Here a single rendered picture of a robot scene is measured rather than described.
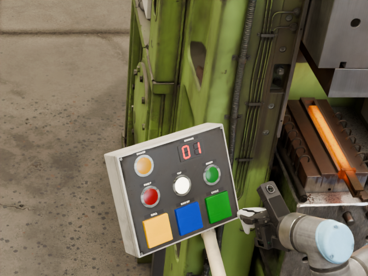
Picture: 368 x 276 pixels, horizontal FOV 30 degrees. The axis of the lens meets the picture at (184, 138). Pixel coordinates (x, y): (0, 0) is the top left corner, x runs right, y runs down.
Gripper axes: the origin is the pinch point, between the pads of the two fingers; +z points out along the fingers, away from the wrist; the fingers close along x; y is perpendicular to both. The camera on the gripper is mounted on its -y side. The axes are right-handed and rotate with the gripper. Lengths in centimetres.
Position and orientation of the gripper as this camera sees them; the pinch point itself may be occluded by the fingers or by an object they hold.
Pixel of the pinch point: (241, 210)
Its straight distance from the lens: 185.0
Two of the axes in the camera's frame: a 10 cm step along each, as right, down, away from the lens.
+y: 1.9, 9.6, 1.8
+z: -5.2, -0.5, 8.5
